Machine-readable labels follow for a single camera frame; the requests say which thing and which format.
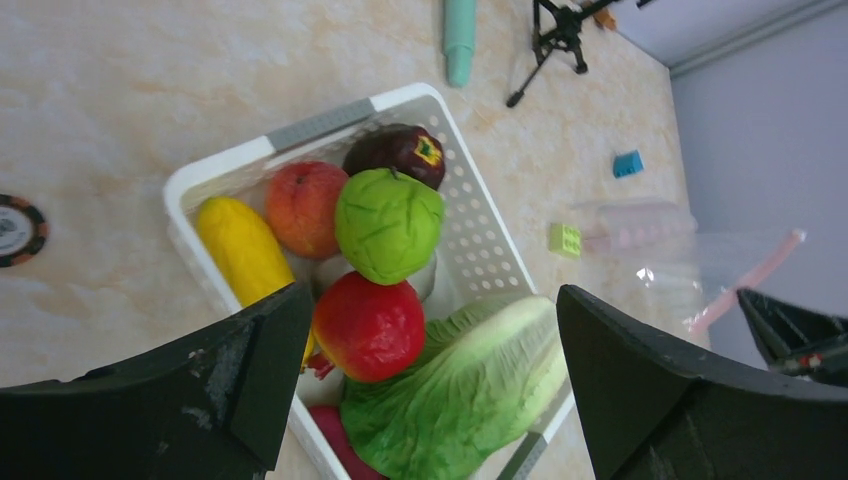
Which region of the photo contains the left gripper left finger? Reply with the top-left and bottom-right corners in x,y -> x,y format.
1,282 -> 313,479

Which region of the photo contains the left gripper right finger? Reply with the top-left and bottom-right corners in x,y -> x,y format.
556,285 -> 847,479

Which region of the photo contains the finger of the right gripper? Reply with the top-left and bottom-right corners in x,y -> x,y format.
736,288 -> 847,387

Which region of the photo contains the clear pink zip top bag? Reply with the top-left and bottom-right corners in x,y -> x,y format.
569,197 -> 807,346

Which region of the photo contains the green toy napa cabbage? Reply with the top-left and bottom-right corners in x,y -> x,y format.
340,293 -> 568,479

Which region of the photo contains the red toy apple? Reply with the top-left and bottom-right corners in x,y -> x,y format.
306,271 -> 425,383

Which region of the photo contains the green toy apple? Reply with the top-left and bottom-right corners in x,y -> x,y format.
335,168 -> 445,286

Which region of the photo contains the dark red toy vegetable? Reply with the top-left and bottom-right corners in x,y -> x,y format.
307,405 -> 385,480

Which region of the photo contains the yellow toy banana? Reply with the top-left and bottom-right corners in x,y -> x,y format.
195,195 -> 317,372

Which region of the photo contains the white toy garlic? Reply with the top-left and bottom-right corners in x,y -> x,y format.
311,254 -> 438,302

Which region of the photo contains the green lego brick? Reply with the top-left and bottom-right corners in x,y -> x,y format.
548,223 -> 582,259

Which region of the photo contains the orange toy peach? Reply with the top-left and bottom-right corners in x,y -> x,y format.
265,160 -> 349,260

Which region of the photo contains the blue toy block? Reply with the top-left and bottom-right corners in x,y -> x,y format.
612,150 -> 644,178

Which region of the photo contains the dark purple toy mangosteen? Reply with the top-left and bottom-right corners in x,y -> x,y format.
342,123 -> 446,190

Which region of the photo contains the brown wooden block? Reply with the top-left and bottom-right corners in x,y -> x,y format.
593,8 -> 617,31

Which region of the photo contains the black tripod microphone stand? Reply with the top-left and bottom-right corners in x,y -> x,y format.
506,0 -> 614,108

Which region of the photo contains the teal cylindrical toy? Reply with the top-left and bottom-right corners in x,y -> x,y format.
442,0 -> 477,88

